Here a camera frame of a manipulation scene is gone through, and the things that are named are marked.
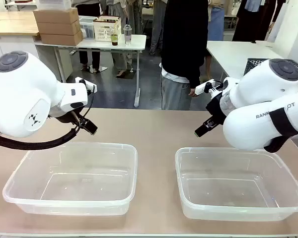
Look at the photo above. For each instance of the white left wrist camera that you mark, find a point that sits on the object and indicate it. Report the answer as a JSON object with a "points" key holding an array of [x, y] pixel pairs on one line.
{"points": [[82, 82]]}

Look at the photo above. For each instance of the clear storage box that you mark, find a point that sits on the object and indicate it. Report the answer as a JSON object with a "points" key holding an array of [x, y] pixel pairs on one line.
{"points": [[87, 27]]}

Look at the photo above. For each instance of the bystander in black trousers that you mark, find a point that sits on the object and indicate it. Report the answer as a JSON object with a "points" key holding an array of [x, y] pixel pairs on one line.
{"points": [[89, 57]]}

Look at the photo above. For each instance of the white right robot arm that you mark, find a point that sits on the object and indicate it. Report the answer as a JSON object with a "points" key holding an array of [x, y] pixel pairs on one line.
{"points": [[250, 129]]}

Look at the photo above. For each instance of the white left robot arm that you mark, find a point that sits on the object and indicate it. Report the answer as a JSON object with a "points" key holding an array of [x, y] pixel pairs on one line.
{"points": [[22, 99]]}

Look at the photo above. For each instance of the bystander in blue skirt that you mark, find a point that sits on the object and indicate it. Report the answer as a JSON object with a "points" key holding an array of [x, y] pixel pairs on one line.
{"points": [[216, 22]]}

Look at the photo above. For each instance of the person in black sweater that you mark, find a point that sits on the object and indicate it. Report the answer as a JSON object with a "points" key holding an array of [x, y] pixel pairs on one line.
{"points": [[183, 37]]}

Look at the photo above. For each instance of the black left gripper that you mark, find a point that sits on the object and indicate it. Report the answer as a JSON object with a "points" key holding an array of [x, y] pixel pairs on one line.
{"points": [[67, 117]]}

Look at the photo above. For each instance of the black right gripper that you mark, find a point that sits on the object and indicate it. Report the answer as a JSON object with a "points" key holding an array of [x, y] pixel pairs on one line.
{"points": [[216, 109]]}

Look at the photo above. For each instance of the wooden counter top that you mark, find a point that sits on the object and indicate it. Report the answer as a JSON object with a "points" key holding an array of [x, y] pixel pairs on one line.
{"points": [[12, 23]]}

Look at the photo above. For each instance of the cream slotted crate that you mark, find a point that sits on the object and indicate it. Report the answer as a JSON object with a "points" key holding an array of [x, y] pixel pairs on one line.
{"points": [[106, 28]]}

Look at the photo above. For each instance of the person's left hand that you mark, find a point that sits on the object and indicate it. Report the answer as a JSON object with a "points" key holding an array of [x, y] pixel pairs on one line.
{"points": [[192, 92]]}

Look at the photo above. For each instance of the cup with green drink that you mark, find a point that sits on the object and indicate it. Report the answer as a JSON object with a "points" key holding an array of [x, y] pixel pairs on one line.
{"points": [[114, 40]]}

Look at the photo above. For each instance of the white table with metal legs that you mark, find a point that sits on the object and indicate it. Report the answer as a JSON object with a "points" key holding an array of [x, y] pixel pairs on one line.
{"points": [[99, 42]]}

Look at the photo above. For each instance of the person's left forearm black sleeve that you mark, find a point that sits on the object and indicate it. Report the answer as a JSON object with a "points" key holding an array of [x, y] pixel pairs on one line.
{"points": [[197, 72]]}

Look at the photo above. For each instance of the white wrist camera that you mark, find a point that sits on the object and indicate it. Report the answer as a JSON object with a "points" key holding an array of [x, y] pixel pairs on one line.
{"points": [[201, 87], [82, 82]]}

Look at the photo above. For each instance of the black mesh basket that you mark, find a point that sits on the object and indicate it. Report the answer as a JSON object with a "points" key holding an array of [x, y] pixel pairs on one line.
{"points": [[253, 64]]}

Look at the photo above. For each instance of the bystander in long black coat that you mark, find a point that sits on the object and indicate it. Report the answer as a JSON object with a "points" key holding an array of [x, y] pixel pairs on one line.
{"points": [[253, 19]]}

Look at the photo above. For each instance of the bystander in grey trousers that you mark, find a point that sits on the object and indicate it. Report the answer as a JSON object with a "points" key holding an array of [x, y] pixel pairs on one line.
{"points": [[157, 29]]}

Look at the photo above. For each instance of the clear plastic bin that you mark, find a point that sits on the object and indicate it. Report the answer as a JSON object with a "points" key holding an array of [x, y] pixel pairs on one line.
{"points": [[69, 178], [238, 183]]}

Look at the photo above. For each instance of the bystander in beige trousers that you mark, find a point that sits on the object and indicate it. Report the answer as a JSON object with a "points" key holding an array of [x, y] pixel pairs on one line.
{"points": [[119, 54]]}

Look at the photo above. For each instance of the cardboard box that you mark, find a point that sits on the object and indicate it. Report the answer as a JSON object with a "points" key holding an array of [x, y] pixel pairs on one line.
{"points": [[55, 15], [60, 39], [58, 27]]}

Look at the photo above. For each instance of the clear tumbler with lid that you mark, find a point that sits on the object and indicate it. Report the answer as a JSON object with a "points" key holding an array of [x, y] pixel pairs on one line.
{"points": [[127, 34]]}

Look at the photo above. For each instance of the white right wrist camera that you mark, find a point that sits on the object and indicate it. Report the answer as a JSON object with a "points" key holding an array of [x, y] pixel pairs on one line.
{"points": [[201, 87]]}

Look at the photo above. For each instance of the large white table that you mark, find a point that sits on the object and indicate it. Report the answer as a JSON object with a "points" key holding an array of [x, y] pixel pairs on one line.
{"points": [[228, 54]]}

